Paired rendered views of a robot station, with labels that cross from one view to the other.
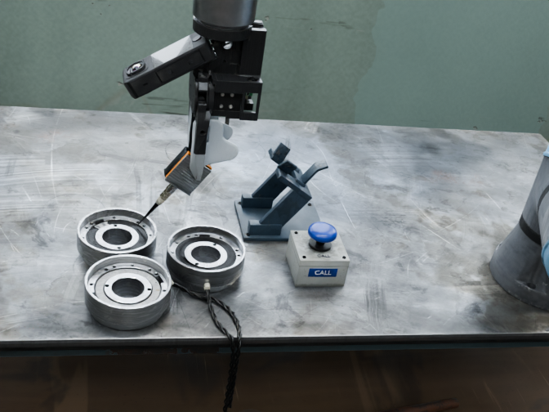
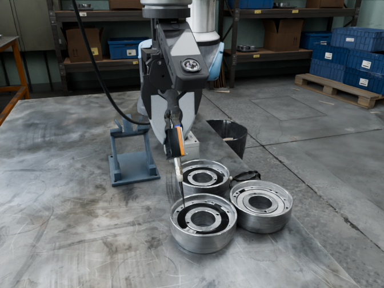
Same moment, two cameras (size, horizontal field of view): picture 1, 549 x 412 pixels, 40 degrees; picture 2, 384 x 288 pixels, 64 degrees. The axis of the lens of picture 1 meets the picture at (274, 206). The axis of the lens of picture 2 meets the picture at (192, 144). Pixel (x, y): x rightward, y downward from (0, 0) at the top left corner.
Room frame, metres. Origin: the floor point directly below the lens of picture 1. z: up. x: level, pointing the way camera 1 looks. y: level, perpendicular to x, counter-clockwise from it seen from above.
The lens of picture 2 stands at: (0.84, 0.59, 1.15)
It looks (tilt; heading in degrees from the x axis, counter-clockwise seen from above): 26 degrees down; 269
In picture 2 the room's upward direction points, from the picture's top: straight up
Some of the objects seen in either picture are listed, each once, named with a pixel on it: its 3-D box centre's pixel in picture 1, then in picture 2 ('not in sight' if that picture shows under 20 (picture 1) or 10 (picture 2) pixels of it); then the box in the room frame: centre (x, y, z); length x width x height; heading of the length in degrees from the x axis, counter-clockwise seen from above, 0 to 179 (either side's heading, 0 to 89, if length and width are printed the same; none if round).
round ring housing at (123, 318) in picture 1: (127, 293); (259, 206); (0.71, 0.16, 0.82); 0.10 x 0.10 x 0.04
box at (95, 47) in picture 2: not in sight; (84, 43); (2.06, -3.31, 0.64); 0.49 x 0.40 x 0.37; 20
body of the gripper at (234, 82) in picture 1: (224, 68); (166, 49); (0.87, 0.09, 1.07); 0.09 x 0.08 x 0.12; 106
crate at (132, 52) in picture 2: not in sight; (130, 48); (1.54, -3.48, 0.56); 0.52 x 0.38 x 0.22; 12
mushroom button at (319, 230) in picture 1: (320, 242); not in sight; (0.85, -0.07, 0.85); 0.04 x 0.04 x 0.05
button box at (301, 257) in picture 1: (320, 257); (180, 144); (0.85, -0.08, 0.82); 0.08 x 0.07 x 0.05; 105
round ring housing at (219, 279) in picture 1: (205, 259); (202, 181); (0.81, 0.08, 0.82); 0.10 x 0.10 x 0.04
